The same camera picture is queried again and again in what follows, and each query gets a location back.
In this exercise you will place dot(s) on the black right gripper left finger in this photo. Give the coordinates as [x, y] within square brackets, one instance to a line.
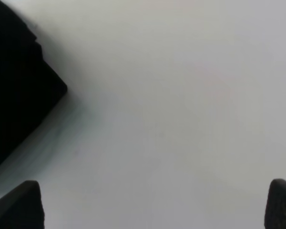
[22, 207]

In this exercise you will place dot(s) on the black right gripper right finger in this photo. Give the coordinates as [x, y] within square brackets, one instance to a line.
[275, 213]

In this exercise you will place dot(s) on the black printed t-shirt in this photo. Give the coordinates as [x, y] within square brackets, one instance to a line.
[29, 87]

